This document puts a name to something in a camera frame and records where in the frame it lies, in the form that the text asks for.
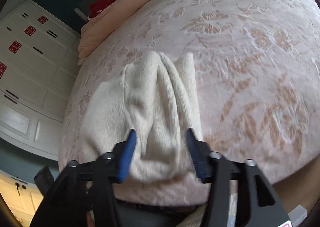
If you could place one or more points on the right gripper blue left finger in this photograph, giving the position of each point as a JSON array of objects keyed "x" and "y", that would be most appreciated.
[{"x": 126, "y": 151}]

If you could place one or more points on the white wardrobe with red stickers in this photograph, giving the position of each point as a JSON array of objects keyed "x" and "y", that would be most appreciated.
[{"x": 39, "y": 65}]

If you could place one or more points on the pink floral bedspread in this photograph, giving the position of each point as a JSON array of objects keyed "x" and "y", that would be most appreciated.
[{"x": 257, "y": 80}]

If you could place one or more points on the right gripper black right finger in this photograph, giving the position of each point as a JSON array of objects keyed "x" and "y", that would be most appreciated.
[{"x": 197, "y": 157}]

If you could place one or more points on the cream knit sweater black hearts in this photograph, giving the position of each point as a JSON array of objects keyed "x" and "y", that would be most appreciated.
[{"x": 157, "y": 98}]

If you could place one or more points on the red pillow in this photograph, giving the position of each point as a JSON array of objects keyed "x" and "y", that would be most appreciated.
[{"x": 97, "y": 7}]

